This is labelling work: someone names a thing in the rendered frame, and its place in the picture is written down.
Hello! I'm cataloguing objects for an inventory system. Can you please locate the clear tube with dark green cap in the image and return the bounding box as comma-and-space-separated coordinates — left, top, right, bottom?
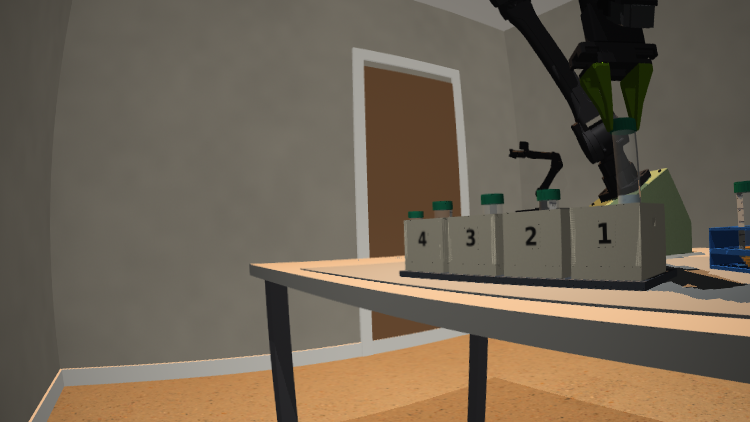
610, 117, 641, 204

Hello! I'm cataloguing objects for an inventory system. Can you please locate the sample tube with orange liquid and dark green cap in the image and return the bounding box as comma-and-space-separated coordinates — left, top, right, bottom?
536, 189, 560, 210

